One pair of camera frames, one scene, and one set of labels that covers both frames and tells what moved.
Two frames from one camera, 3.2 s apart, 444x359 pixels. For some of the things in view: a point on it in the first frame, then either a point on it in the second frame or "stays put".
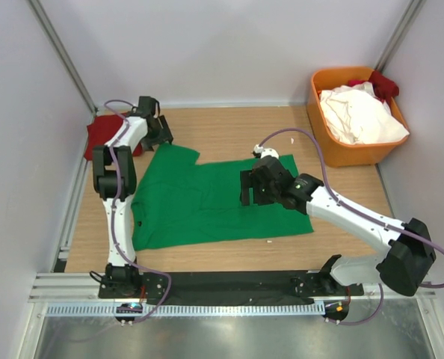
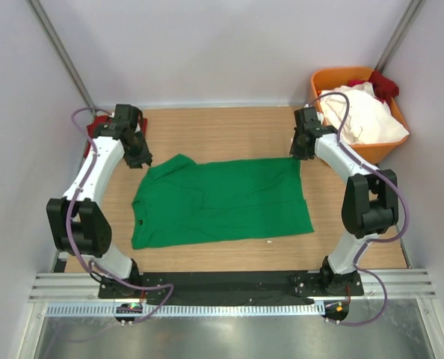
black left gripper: (148, 144) → (144, 158)
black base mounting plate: (245, 288) stays put
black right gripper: (247, 178) → (294, 152)
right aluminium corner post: (400, 34) stays put
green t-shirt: (182, 200) stays put
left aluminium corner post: (63, 54) stays put
